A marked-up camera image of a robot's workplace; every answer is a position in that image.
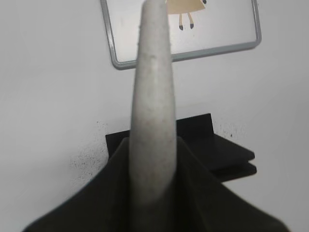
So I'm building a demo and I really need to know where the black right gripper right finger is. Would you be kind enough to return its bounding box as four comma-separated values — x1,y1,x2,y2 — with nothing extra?
174,137,289,232

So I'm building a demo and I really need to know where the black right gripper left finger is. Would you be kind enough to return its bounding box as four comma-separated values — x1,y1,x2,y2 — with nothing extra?
24,138,129,232

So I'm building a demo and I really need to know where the white handled kitchen knife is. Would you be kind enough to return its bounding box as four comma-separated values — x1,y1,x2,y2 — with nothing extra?
128,0,177,232

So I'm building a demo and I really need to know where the black knife stand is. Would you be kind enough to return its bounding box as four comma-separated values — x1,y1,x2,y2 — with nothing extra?
105,114,257,185

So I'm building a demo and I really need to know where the grey rimmed deer cutting board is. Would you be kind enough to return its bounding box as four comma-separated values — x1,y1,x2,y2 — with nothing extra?
101,0,262,70

